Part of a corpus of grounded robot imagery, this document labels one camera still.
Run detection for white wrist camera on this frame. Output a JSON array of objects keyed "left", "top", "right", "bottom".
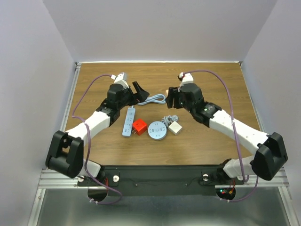
[
  {"left": 111, "top": 72, "right": 129, "bottom": 89},
  {"left": 178, "top": 72, "right": 194, "bottom": 87}
]

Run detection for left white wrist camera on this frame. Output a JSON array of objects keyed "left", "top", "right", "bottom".
[{"left": 111, "top": 72, "right": 129, "bottom": 89}]

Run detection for aluminium rail frame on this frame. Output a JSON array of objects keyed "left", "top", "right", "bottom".
[{"left": 28, "top": 62, "right": 81, "bottom": 226}]

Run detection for purple cable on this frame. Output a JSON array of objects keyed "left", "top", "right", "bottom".
[
  {"left": 72, "top": 74, "right": 123, "bottom": 205},
  {"left": 188, "top": 70, "right": 259, "bottom": 203}
]

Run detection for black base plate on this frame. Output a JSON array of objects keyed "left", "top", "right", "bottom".
[{"left": 77, "top": 164, "right": 252, "bottom": 197}]

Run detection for blue power strip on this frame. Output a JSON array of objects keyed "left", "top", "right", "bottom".
[{"left": 122, "top": 106, "right": 135, "bottom": 137}]

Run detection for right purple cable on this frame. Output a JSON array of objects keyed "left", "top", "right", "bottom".
[{"left": 188, "top": 70, "right": 259, "bottom": 203}]

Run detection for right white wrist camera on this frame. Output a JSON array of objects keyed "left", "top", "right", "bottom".
[{"left": 178, "top": 72, "right": 194, "bottom": 87}]

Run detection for white cube charger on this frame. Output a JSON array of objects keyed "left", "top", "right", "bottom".
[{"left": 168, "top": 121, "right": 182, "bottom": 135}]

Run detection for grey coiled cord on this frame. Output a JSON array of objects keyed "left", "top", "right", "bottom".
[{"left": 161, "top": 114, "right": 179, "bottom": 126}]

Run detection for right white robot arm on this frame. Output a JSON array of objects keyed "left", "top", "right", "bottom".
[{"left": 166, "top": 83, "right": 288, "bottom": 184}]

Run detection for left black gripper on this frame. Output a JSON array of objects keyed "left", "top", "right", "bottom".
[{"left": 117, "top": 81, "right": 149, "bottom": 110}]

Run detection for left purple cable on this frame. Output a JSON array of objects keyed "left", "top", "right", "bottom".
[{"left": 72, "top": 74, "right": 123, "bottom": 205}]

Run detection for round blue socket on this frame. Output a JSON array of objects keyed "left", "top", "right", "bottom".
[{"left": 148, "top": 121, "right": 167, "bottom": 141}]

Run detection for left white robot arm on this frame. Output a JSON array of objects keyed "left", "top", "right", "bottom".
[{"left": 45, "top": 81, "right": 150, "bottom": 178}]

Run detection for red cube socket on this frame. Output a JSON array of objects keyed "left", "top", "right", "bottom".
[{"left": 132, "top": 119, "right": 147, "bottom": 136}]

